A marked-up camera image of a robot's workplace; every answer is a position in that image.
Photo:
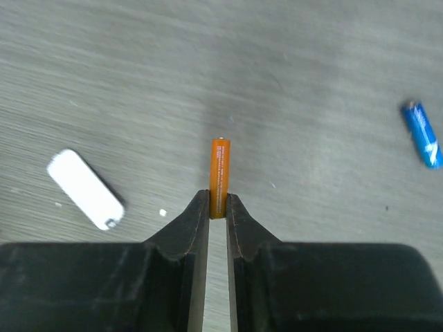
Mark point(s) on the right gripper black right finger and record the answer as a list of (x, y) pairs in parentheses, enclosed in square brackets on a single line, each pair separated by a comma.
[(313, 286)]

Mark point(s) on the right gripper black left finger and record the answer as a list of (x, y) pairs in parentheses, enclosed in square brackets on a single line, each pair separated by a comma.
[(156, 285)]

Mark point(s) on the orange battery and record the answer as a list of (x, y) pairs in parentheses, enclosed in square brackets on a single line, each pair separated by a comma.
[(219, 177)]

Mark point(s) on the white battery cover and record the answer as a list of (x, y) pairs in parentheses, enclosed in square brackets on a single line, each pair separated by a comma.
[(83, 186)]

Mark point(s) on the blue battery lower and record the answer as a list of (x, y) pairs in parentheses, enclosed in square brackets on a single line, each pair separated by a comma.
[(424, 138)]

